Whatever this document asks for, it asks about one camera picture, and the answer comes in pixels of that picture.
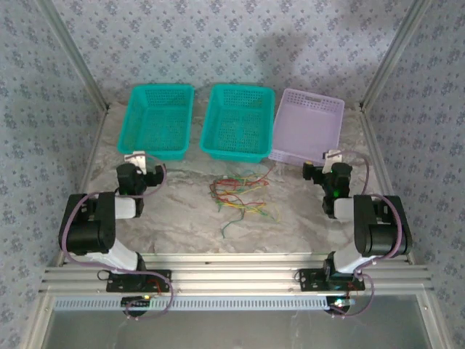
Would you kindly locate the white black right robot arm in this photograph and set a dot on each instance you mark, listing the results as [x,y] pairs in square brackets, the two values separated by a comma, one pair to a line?
[345,261]

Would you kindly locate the grey metal panel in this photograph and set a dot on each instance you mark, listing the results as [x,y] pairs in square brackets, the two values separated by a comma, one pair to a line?
[236,331]

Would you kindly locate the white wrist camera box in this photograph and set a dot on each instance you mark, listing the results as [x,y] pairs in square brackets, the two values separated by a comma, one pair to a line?
[333,155]
[135,159]

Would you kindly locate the teal plastic basket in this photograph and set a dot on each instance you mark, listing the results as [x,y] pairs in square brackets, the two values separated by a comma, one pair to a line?
[156,123]
[236,123]

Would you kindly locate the lilac plastic basket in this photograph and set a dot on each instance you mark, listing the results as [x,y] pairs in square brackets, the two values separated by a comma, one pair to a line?
[309,127]

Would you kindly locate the aluminium frame post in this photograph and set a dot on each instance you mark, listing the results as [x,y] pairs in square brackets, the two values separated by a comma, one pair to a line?
[391,54]
[81,62]

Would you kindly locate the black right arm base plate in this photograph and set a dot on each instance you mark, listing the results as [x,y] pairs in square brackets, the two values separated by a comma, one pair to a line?
[309,280]

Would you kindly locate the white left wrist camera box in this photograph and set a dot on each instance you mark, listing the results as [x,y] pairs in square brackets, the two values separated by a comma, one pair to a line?
[135,159]

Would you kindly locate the black circuit board with LED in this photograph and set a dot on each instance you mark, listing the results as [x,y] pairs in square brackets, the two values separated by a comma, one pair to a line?
[339,302]
[136,301]

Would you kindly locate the aluminium mounting beam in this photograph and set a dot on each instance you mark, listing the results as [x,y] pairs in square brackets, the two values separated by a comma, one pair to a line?
[236,276]

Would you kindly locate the aluminium table side rail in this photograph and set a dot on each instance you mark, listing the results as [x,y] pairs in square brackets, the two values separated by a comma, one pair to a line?
[376,145]
[95,145]

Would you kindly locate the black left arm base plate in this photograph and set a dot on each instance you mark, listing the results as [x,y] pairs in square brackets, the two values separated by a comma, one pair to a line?
[165,278]

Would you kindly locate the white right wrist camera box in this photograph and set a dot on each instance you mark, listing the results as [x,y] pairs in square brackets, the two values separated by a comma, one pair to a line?
[333,155]

